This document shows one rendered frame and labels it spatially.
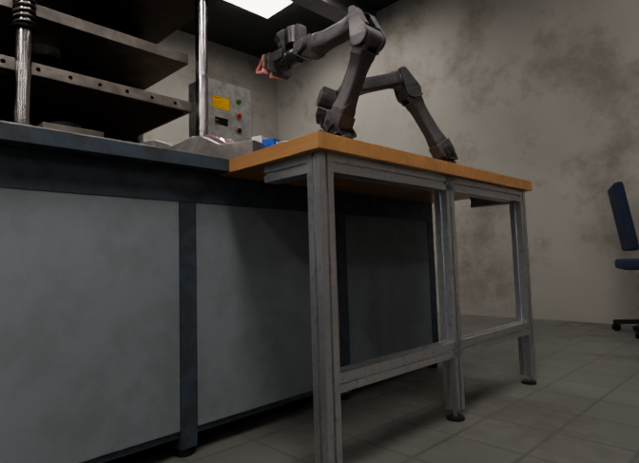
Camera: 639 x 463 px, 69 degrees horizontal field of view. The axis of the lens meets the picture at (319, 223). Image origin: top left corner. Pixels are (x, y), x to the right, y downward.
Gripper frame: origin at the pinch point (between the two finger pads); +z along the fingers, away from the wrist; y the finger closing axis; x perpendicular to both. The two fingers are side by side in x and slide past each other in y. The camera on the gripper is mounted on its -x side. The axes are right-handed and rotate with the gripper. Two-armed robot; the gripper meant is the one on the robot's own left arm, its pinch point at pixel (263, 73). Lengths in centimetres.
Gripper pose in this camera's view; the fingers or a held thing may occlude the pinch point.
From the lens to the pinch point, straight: 182.6
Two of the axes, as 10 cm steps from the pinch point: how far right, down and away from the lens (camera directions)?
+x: 0.5, 9.9, -1.0
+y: -7.2, -0.4, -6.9
